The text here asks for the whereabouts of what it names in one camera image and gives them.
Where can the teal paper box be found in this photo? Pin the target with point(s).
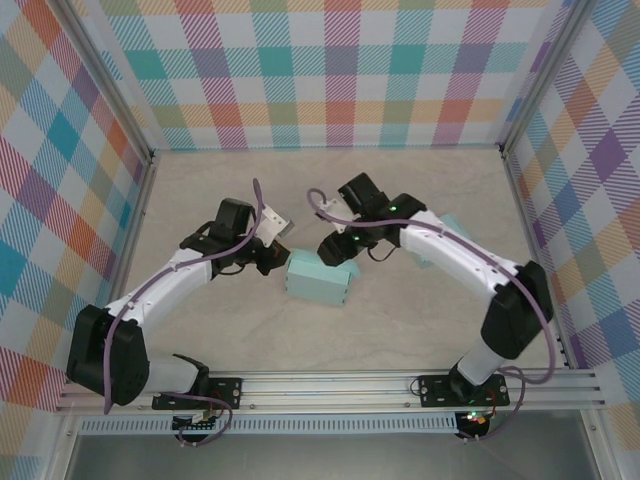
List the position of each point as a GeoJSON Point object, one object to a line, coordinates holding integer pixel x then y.
{"type": "Point", "coordinates": [452, 225]}
{"type": "Point", "coordinates": [315, 285]}

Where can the small circuit board with lights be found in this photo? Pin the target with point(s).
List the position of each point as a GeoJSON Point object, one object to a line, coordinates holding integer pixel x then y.
{"type": "Point", "coordinates": [475, 419]}

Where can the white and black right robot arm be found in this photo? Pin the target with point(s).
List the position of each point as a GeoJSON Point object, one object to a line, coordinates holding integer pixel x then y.
{"type": "Point", "coordinates": [450, 255]}

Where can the aluminium frame post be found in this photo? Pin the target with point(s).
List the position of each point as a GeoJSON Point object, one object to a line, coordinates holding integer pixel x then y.
{"type": "Point", "coordinates": [105, 75]}
{"type": "Point", "coordinates": [543, 75]}

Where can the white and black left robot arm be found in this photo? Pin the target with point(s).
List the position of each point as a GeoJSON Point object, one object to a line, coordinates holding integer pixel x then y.
{"type": "Point", "coordinates": [160, 290]}

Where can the aluminium side rail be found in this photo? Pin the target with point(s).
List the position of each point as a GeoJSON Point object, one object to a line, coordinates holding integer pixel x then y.
{"type": "Point", "coordinates": [520, 200]}
{"type": "Point", "coordinates": [134, 235]}

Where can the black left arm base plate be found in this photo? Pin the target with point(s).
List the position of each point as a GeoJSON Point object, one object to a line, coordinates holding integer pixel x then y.
{"type": "Point", "coordinates": [227, 392]}

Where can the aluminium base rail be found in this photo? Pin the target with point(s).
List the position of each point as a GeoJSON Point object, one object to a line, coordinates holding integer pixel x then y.
{"type": "Point", "coordinates": [325, 392]}

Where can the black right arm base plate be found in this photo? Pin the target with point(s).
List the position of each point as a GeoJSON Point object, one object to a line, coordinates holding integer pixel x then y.
{"type": "Point", "coordinates": [432, 390]}

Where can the grey metal panel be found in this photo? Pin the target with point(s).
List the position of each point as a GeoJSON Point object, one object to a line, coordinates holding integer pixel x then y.
{"type": "Point", "coordinates": [325, 457]}

